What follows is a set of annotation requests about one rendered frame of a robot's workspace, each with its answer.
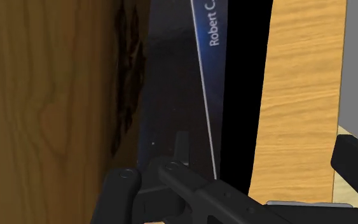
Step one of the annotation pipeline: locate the light wooden furniture panel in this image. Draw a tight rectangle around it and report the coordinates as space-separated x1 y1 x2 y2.
247 0 348 206

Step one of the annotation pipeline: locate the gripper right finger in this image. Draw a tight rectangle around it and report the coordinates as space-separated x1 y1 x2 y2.
330 134 358 208

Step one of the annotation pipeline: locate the brown wooden block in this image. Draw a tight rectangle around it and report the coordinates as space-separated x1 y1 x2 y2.
0 0 152 224

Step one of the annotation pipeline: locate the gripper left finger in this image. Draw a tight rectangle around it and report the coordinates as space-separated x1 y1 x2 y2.
90 130 291 224

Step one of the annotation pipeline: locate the dark blue book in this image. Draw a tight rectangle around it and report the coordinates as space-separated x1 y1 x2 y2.
136 0 229 181

